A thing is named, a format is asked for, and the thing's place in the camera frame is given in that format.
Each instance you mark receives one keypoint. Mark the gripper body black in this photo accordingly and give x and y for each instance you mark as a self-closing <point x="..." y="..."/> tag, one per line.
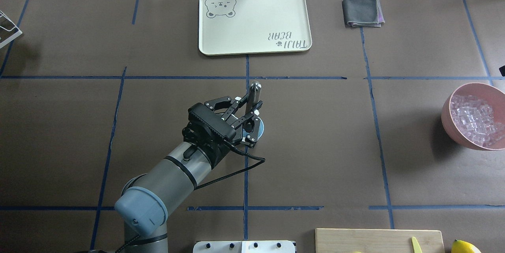
<point x="239" y="120"/>

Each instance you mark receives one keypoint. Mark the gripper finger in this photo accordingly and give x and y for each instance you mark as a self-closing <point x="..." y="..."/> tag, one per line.
<point x="238" y="124"/>
<point x="223" y="108"/>

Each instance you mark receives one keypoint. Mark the clear ice cubes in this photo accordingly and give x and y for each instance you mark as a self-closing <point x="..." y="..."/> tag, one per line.
<point x="474" y="117"/>

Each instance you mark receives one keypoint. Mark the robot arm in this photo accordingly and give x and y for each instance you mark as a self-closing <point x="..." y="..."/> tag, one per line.
<point x="149" y="199"/>

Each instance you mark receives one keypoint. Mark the light blue paper cup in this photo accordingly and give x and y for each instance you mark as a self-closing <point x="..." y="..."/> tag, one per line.
<point x="252" y="131"/>

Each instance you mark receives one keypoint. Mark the cream bear tray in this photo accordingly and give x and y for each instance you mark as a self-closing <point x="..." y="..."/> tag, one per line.
<point x="229" y="27"/>

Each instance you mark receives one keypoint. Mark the wooden cutting board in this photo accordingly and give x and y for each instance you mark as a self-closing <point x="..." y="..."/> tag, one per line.
<point x="329" y="240"/>

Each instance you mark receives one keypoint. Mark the grey folded cloth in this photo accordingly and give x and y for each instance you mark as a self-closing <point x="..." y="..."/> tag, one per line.
<point x="363" y="13"/>

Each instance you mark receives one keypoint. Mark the yellow plastic knife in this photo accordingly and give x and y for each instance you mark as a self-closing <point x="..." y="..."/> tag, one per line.
<point x="415" y="245"/>

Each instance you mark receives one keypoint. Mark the upper yellow lemon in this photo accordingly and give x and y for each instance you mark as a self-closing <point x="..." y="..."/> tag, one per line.
<point x="460" y="246"/>

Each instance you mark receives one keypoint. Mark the pink bowl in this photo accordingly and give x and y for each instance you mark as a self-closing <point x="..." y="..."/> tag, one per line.
<point x="492" y="95"/>

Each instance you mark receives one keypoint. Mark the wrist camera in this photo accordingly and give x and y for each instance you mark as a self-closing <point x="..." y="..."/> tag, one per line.
<point x="212" y="121"/>

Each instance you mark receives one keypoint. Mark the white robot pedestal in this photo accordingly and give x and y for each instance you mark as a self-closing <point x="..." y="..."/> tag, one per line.
<point x="246" y="246"/>

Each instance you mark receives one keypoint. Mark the white wire cup rack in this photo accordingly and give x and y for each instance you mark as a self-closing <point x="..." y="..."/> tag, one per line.
<point x="9" y="31"/>

